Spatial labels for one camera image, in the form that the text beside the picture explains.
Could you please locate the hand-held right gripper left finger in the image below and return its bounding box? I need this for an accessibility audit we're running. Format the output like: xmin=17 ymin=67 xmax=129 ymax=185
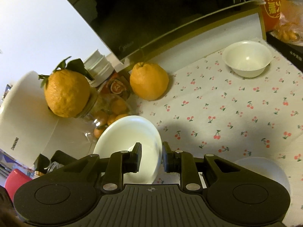
xmin=57 ymin=142 xmax=143 ymax=194

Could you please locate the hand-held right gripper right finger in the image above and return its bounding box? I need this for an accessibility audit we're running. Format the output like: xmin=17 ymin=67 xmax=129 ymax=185
xmin=162 ymin=142 xmax=251 ymax=192

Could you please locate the small white plate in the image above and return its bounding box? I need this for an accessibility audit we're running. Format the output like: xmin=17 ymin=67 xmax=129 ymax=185
xmin=93 ymin=115 xmax=163 ymax=185

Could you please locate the large white plate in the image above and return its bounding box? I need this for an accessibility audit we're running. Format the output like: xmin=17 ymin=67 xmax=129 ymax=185
xmin=233 ymin=156 xmax=291 ymax=194

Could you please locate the glass jar of small oranges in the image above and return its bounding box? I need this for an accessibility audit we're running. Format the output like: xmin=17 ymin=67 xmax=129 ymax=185
xmin=76 ymin=90 xmax=133 ymax=145

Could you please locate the jar with red label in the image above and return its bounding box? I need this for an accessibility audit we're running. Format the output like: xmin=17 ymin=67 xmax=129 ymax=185
xmin=98 ymin=72 xmax=132 ymax=100

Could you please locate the cherry print tablecloth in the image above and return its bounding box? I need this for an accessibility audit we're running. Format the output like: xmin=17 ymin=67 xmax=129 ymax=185
xmin=133 ymin=38 xmax=303 ymax=227

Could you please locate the black object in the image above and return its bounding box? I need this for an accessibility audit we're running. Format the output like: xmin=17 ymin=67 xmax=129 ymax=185
xmin=48 ymin=150 xmax=78 ymax=171

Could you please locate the large orange with leaves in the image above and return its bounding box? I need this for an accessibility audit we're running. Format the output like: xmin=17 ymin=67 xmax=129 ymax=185
xmin=38 ymin=56 xmax=94 ymax=118

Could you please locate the stack of white cups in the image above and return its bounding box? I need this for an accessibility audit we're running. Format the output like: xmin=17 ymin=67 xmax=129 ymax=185
xmin=83 ymin=49 xmax=115 ymax=87

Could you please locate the pink stool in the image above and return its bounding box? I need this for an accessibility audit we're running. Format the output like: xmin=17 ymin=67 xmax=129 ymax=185
xmin=5 ymin=169 xmax=32 ymax=194

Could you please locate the white bowl with flared rim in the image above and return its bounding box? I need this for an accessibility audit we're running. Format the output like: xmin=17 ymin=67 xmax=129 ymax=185
xmin=222 ymin=41 xmax=272 ymax=78

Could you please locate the black microwave oven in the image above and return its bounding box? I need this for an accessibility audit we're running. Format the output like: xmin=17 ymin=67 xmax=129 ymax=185
xmin=63 ymin=0 xmax=264 ymax=64

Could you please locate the black and white cardboard box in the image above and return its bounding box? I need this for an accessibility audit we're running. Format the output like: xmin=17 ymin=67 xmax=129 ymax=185
xmin=265 ymin=30 xmax=303 ymax=74

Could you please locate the plastic bag of oranges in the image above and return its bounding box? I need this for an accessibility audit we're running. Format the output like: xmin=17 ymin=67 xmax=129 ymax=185
xmin=275 ymin=0 xmax=303 ymax=44

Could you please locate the red printed box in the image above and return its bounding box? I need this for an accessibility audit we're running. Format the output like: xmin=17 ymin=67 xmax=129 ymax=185
xmin=258 ymin=0 xmax=288 ymax=32

